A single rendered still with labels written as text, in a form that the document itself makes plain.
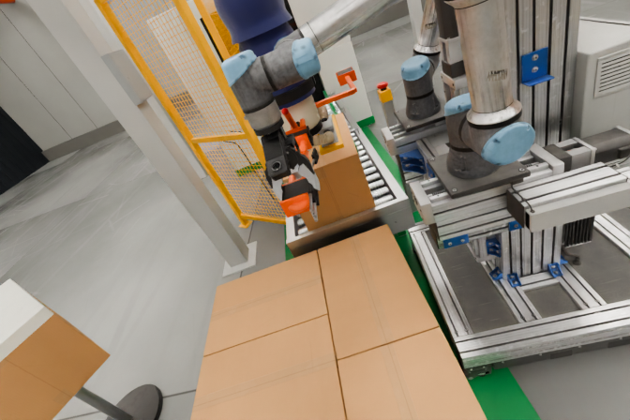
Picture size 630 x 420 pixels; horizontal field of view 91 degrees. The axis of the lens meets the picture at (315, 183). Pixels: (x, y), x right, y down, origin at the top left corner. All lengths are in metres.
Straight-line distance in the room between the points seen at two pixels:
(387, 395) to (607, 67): 1.20
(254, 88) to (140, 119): 1.63
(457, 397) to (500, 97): 0.87
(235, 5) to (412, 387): 1.34
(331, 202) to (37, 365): 1.43
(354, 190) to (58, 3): 1.80
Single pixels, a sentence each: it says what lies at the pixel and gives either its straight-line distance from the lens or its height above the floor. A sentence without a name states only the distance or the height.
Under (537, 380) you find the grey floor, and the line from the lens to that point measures 1.83.
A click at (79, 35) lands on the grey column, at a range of 2.24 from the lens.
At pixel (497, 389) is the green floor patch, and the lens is 1.80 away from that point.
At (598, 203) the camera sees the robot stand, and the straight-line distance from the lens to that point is 1.14.
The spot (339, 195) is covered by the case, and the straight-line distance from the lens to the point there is 1.62.
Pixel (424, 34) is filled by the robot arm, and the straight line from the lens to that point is 1.50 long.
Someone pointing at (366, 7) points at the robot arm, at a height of 1.59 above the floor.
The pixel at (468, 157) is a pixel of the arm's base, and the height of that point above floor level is 1.11.
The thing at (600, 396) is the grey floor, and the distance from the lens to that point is 1.85.
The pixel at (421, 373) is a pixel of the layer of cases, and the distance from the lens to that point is 1.23.
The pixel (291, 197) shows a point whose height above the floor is 1.28.
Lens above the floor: 1.67
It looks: 31 degrees down
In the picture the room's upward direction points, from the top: 24 degrees counter-clockwise
